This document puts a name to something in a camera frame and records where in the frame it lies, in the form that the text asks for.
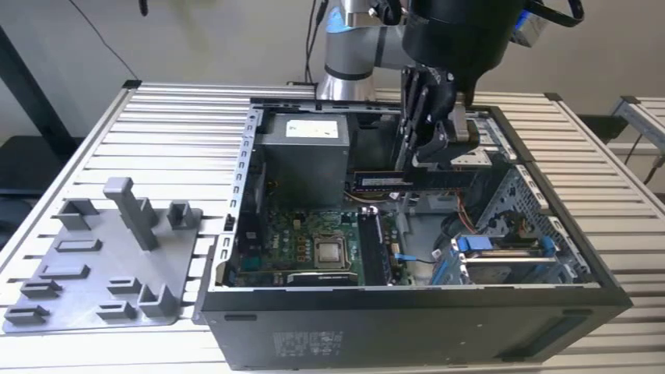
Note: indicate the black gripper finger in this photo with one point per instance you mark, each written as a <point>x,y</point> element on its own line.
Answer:
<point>441,97</point>
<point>415,101</point>

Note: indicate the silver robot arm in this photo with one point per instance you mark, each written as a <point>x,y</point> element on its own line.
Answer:
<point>353,50</point>

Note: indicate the grey metal drive cage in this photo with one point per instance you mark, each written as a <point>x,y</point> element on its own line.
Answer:
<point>469,161</point>

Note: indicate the black table corner cap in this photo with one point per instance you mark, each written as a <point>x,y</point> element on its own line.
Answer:
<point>629,99</point>
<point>132,83</point>
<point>553,96</point>

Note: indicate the grey power supply unit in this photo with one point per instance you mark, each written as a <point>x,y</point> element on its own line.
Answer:
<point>302,171</point>

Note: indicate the CPU socket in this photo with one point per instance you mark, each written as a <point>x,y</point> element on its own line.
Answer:
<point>332,235</point>

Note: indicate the blue disk carrier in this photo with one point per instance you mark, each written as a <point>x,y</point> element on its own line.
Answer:
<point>475,245</point>

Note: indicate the silver CPU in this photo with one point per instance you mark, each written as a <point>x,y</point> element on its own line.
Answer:
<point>332,253</point>

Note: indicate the green motherboard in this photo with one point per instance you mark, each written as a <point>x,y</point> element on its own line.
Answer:
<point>283,233</point>

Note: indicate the silver hard disk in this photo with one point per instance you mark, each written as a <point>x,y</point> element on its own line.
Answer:
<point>493,272</point>

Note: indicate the black graphics card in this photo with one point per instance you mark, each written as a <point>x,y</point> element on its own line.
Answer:
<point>322,279</point>

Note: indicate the black hanging tool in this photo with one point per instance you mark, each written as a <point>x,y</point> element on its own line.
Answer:
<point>143,8</point>

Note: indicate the black PC case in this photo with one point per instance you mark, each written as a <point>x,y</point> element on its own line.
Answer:
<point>364,335</point>

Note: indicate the grey plastic parts rack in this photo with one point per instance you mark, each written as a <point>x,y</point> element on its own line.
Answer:
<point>104,253</point>

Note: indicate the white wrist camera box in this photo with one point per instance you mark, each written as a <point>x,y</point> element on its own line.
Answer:
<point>529,29</point>

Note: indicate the aluminium frame table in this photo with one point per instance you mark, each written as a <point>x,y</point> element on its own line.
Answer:
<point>649,117</point>

